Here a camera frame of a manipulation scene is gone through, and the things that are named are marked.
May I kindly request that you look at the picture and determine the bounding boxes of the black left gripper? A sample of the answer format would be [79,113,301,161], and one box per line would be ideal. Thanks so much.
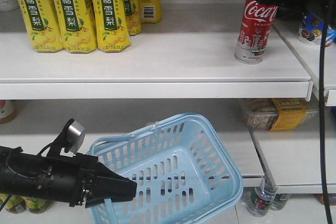
[43,153,137,208]

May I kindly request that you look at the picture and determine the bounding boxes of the red coca-cola aluminium bottle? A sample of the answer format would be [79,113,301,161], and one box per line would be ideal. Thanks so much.
[234,0,278,64]

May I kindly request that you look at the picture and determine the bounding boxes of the light blue plastic basket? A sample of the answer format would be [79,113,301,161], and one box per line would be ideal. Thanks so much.
[88,113,243,223]

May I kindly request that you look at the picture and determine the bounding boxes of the blue cookie cup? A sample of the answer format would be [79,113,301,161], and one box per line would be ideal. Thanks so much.
[298,13,324,47]

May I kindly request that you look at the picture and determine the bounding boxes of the white supermarket shelf unit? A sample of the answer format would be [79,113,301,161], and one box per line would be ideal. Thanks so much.
[1,0,326,223]

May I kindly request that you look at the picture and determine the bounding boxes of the clear biscuit box yellow label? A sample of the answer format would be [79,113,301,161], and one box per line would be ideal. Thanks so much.
[238,98,319,131]

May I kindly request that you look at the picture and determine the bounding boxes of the clear water bottle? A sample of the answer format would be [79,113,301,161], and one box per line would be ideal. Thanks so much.
[247,177,276,217]

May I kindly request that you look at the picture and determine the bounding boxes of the yellow pear drink bottle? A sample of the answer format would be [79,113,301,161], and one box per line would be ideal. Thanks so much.
[92,0,131,53]
[18,0,64,53]
[53,0,97,54]

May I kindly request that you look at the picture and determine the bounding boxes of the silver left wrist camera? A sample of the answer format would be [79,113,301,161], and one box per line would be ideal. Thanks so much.
[49,118,86,156]

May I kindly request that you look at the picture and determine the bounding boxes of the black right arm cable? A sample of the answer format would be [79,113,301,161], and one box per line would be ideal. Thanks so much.
[319,3,333,224]

